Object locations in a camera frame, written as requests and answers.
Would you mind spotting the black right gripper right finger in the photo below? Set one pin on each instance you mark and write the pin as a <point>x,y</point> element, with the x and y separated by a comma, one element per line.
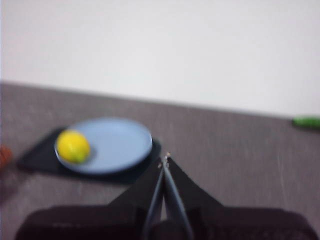
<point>237,225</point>

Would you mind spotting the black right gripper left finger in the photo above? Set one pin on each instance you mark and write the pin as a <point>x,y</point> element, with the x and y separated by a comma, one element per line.
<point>100,222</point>

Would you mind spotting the blue plate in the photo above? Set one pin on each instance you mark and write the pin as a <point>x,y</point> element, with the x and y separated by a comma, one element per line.
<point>117,145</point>

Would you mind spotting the yellow lemon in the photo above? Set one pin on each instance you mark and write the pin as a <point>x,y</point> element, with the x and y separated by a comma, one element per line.
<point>72,146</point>

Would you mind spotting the brown wicker basket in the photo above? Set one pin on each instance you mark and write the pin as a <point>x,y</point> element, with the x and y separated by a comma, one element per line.
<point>5,157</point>

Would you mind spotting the black tray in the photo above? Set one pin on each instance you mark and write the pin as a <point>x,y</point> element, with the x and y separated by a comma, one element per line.
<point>37,157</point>

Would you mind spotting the green cucumber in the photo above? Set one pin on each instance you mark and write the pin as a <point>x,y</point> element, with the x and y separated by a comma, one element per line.
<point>307,122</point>

